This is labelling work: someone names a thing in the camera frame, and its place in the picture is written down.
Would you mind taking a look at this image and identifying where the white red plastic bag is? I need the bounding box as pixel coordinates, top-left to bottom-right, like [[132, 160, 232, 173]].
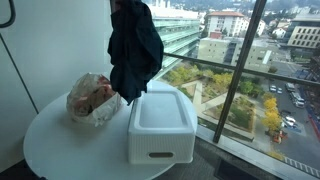
[[65, 72, 123, 128]]

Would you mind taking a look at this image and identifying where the thin black wall cable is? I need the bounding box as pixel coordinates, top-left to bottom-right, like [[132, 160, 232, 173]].
[[0, 33, 40, 115]]

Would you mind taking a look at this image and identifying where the dark horizontal window railing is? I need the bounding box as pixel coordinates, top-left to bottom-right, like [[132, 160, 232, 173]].
[[162, 52, 320, 88]]

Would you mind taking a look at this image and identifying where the white plastic basket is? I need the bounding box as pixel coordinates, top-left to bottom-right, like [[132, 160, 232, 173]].
[[127, 89, 197, 166]]

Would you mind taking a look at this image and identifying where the dark navy clothing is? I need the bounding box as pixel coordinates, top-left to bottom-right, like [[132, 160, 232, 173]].
[[107, 0, 165, 106]]

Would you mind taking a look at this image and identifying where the dark slanted window post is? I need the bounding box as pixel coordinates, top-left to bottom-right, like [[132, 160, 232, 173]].
[[212, 0, 268, 145]]

